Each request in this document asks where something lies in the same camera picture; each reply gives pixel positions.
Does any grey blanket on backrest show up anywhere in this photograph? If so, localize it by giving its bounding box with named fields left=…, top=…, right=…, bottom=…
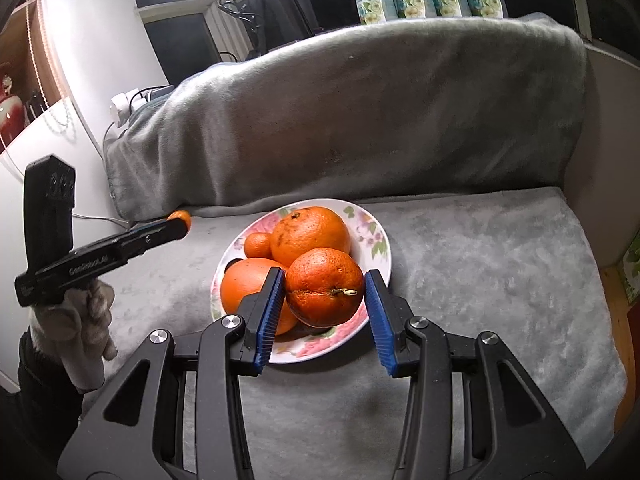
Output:
left=104, top=15, right=587, bottom=222

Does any large speckled orange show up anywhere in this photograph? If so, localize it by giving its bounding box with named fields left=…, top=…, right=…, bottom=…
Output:
left=270, top=206, right=352, bottom=266

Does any red white ornament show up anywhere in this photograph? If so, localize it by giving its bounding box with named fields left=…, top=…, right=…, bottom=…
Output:
left=0, top=74, right=26, bottom=151

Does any floral white plate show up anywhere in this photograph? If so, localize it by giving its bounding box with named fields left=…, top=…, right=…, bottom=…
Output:
left=210, top=198, right=393, bottom=365

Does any large smooth orange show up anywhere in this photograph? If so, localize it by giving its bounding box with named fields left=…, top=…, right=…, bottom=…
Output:
left=219, top=258, right=286, bottom=314

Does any black camera box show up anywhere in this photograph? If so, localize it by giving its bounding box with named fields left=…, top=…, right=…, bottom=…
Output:
left=23, top=154, right=76, bottom=273

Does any white gloved left hand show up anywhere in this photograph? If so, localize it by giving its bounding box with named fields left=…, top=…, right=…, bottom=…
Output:
left=29, top=280, right=118, bottom=393

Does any wrinkled tangerine with stem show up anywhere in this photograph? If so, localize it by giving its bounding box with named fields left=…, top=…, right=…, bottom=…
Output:
left=285, top=247, right=364, bottom=328

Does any black sleeve forearm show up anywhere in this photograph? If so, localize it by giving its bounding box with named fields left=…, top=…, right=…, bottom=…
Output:
left=17, top=330, right=84, bottom=479

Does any white power strip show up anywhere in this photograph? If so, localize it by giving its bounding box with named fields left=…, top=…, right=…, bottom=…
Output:
left=110, top=84, right=175, bottom=128

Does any white cable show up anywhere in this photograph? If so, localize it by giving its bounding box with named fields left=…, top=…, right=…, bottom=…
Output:
left=0, top=104, right=132, bottom=229

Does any black cable bundle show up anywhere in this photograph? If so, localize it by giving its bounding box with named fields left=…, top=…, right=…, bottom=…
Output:
left=217, top=0, right=264, bottom=36

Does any white bead chain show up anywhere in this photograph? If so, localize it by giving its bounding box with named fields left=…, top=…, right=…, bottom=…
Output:
left=22, top=0, right=72, bottom=134

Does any small mandarin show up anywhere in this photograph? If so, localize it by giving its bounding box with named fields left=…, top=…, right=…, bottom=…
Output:
left=243, top=232, right=271, bottom=259

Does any tiny orange kumquat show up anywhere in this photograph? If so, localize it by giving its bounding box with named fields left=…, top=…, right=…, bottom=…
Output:
left=167, top=210, right=192, bottom=232

